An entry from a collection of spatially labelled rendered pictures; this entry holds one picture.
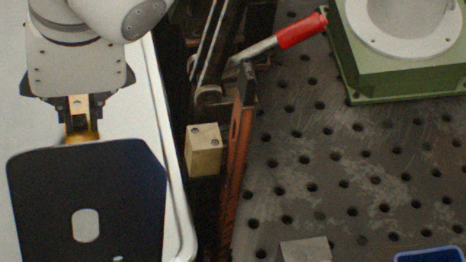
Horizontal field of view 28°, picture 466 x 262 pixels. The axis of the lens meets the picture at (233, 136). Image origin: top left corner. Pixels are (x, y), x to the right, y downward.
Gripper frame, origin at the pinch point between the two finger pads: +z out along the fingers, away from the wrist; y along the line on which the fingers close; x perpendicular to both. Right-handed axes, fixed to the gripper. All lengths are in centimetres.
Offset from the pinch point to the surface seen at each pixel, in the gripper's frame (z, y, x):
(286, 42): -9.2, -22.3, 1.0
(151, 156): -28.4, -3.3, 26.8
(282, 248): -16.7, -13.9, 29.4
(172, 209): 3.0, -8.4, 12.4
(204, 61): -5.1, -13.9, -1.0
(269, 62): 32, -33, -30
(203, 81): -5.2, -13.3, 1.8
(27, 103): 2.8, 5.7, -4.1
